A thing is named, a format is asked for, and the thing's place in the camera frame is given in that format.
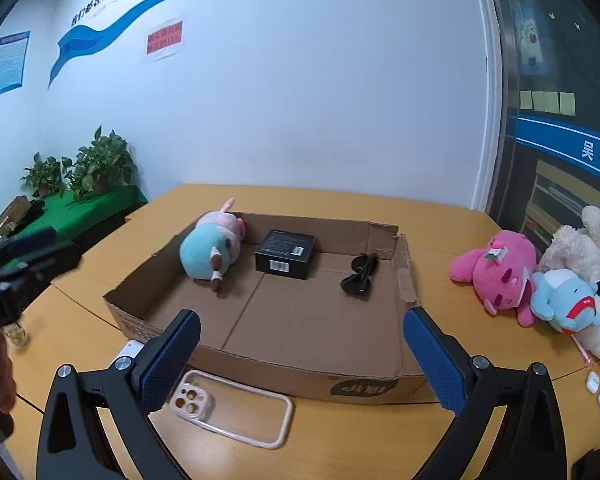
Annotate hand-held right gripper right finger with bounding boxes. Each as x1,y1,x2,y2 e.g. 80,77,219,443
403,306,568,480

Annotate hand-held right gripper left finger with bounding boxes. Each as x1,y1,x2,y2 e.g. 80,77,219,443
36,308,201,480

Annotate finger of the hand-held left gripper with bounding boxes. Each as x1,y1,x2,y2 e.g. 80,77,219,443
0,242,83,291
0,227,58,262

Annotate clear phone case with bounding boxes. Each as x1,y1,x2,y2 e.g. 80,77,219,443
169,370,296,450

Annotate brown cardboard box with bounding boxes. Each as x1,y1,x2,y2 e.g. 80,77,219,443
103,210,431,405

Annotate wooden desktop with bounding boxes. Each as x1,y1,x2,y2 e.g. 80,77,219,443
0,183,600,480

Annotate small glass cup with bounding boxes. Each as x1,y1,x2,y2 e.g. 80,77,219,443
2,320,31,348

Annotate small flat cardboard box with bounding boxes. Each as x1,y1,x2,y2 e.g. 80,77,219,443
0,196,33,236

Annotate green tablecloth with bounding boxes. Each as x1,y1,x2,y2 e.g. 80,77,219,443
0,185,148,251

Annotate small potted green plant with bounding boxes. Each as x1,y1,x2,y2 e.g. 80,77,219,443
20,152,73,201

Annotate large potted green plant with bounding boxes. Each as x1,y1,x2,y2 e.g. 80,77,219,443
65,126,138,203

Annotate teal and pink plush toy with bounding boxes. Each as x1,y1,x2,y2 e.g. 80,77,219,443
179,198,246,295

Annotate black sunglasses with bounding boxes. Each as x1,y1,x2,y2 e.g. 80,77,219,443
340,253,380,298

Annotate light blue plush toy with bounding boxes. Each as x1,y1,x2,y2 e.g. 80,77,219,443
530,268,600,335

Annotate pink pen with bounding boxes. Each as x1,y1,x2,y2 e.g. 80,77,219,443
572,335,596,370

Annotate black product box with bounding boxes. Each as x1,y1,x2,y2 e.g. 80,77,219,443
254,229,318,281

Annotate cream plush toy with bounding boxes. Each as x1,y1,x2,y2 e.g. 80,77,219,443
537,205,600,283

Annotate blue glass band sign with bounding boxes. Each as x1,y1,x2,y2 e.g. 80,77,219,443
515,114,600,183

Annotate white sheep sticker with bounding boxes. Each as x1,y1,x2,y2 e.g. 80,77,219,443
517,22,543,68

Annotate blue wall poster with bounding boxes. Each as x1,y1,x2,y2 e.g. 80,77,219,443
0,30,32,98

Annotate blue wave wall decal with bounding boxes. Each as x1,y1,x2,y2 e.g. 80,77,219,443
47,0,423,91

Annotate red wall notice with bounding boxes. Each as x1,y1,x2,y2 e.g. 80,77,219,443
141,19,185,63

